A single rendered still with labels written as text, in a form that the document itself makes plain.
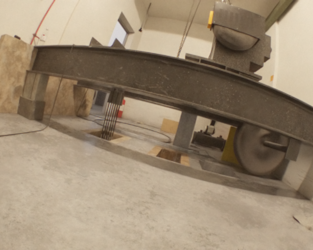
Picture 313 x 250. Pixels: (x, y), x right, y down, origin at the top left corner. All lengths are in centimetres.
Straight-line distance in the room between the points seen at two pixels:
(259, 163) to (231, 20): 133
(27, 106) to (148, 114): 284
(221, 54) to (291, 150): 96
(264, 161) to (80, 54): 183
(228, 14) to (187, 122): 126
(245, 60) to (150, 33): 322
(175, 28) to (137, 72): 345
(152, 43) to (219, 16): 290
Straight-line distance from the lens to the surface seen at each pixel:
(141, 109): 381
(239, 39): 147
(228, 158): 193
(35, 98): 152
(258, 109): 105
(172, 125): 331
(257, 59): 161
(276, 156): 172
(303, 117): 129
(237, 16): 161
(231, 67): 147
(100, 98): 847
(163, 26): 445
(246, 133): 151
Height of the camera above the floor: 32
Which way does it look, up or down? 4 degrees down
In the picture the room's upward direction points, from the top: 15 degrees clockwise
